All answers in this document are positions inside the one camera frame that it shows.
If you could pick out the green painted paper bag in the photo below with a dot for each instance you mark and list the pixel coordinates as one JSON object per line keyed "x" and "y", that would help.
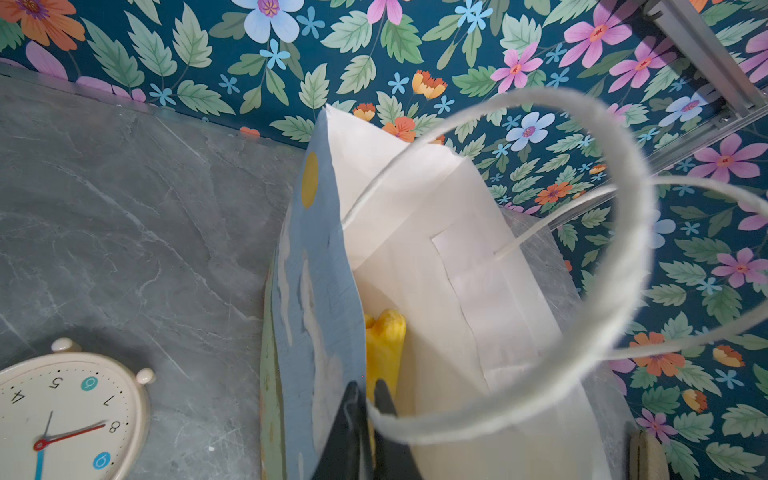
{"x": 493, "y": 383}

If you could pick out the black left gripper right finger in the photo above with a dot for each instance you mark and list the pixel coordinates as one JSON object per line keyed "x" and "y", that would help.
{"x": 393, "y": 461}

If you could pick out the striped yellow bread roll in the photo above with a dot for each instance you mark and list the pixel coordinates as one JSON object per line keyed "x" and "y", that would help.
{"x": 385, "y": 338}

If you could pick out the pink round alarm clock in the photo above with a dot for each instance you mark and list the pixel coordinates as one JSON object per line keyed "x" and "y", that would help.
{"x": 71, "y": 414}

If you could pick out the tan sponge block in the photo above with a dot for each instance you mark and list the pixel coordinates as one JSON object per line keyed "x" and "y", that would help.
{"x": 647, "y": 460}

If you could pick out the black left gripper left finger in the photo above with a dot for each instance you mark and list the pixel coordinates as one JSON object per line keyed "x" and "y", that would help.
{"x": 347, "y": 453}

